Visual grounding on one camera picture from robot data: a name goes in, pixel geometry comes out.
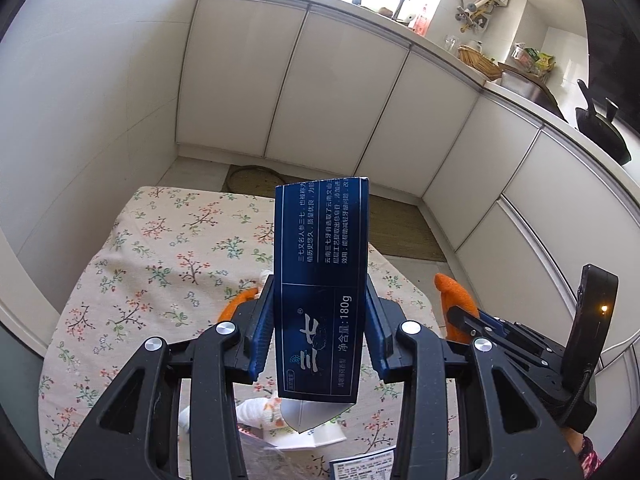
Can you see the water heater pipes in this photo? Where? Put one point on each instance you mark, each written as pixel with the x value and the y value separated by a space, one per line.
pixel 472 10

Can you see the black range hood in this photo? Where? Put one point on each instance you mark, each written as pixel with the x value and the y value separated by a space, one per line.
pixel 607 35

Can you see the blue toothpaste box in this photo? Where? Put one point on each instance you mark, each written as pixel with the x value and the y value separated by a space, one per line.
pixel 320 260

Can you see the black wok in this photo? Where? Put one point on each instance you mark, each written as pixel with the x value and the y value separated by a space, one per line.
pixel 605 132

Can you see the printed tissue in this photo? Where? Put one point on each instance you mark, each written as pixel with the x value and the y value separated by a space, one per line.
pixel 257 410

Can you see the white paper box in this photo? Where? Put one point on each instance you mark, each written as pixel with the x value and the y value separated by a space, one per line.
pixel 320 435

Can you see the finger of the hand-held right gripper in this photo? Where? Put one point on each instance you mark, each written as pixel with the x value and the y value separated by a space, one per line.
pixel 502 329
pixel 465 319

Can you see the white drawer cabinet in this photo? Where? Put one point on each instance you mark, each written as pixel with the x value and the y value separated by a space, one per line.
pixel 540 210

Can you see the floral tablecloth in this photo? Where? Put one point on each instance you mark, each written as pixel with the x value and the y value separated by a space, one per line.
pixel 150 270

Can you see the steel basin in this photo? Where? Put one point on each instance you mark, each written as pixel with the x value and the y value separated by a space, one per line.
pixel 520 85

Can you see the food packets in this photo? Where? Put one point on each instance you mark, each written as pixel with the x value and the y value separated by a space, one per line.
pixel 535 57

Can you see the white sliding door frame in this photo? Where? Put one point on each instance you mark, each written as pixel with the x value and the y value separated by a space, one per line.
pixel 20 300

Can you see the white countertop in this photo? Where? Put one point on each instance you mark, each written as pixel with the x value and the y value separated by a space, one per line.
pixel 450 60

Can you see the blue white patterned box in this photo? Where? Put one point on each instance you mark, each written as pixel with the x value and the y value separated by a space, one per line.
pixel 365 465

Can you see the glass cup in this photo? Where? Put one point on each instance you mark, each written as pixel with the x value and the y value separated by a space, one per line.
pixel 450 44

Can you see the red bottle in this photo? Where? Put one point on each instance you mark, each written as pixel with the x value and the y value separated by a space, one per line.
pixel 421 22

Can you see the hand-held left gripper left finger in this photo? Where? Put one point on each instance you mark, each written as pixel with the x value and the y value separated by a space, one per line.
pixel 262 325

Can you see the clear plastic bottle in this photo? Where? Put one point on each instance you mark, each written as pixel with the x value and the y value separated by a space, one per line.
pixel 265 460

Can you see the white kitchen cabinet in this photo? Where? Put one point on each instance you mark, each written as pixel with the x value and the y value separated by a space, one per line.
pixel 325 85

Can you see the wicker basket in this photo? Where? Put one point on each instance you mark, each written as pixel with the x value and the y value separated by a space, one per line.
pixel 477 60

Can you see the person's right forearm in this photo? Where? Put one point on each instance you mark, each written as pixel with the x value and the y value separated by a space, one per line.
pixel 590 455

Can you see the small white tissue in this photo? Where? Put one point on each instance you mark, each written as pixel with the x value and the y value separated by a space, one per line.
pixel 265 277

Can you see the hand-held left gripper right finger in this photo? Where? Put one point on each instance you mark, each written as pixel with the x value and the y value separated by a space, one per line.
pixel 377 330

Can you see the brown woven floor mat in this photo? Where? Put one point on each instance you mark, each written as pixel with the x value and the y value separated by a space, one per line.
pixel 255 180

